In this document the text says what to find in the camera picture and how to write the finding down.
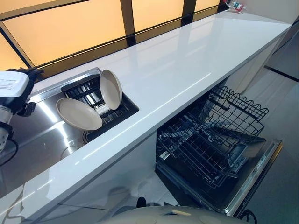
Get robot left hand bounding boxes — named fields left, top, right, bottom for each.
left=0, top=67, right=44, bottom=117

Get black lower dishwasher rack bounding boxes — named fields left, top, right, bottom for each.
left=157, top=114, right=248, bottom=189

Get black dishwasher rack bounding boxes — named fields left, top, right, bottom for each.
left=157, top=114, right=248, bottom=189
left=186, top=85, right=270, bottom=140

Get black upper dishwasher rack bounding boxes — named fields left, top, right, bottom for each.
left=186, top=85, right=270, bottom=140

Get open dishwasher door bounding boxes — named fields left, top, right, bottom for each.
left=155, top=127, right=283, bottom=217

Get stainless steel sink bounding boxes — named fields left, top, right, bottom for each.
left=0, top=67, right=140, bottom=185

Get beige round plate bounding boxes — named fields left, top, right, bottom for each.
left=99, top=69, right=123, bottom=110
left=56, top=98, right=103, bottom=131

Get black dish drying rack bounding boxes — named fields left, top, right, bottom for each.
left=60, top=74, right=140, bottom=143

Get dark framed lit window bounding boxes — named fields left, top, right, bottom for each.
left=0, top=0, right=232, bottom=81

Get small items on counter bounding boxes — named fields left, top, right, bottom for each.
left=221, top=0, right=248, bottom=13

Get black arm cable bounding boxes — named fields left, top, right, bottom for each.
left=0, top=123, right=19, bottom=167

